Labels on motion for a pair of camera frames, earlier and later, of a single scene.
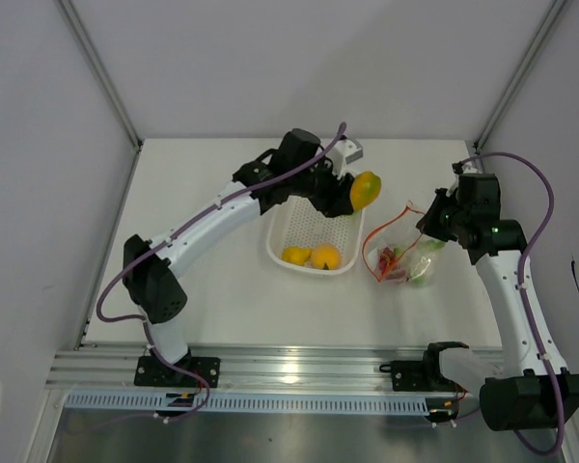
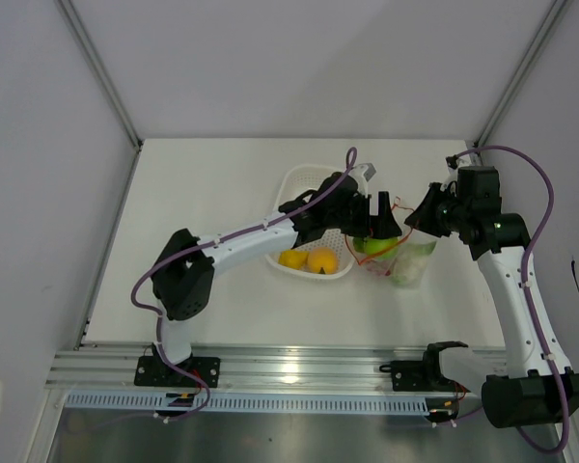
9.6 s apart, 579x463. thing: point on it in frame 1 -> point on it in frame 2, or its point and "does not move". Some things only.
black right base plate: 423,375 does not move
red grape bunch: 388,264 -> 379,268
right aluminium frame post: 518,76 does not move
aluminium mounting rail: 242,367 does not move
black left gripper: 337,200 -> 381,226
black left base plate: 151,372 does not move
